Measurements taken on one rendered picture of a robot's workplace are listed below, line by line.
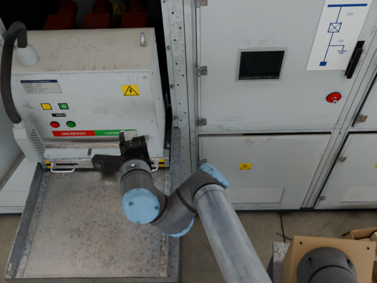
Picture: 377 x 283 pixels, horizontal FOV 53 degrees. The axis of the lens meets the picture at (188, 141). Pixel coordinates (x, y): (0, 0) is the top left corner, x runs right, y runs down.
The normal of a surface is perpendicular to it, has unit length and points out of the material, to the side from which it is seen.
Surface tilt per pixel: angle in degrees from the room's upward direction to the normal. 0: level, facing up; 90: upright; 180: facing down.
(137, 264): 0
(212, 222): 42
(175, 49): 90
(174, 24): 90
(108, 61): 0
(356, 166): 91
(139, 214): 70
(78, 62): 0
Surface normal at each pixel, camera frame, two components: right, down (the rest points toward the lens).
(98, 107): 0.00, 0.79
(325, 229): -0.04, -0.61
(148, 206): 0.16, 0.52
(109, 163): -0.25, 0.58
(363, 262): -0.10, 0.17
